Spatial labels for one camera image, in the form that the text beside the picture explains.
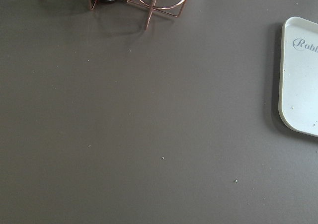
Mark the cream rabbit tray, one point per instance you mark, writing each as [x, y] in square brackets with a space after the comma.
[298, 87]

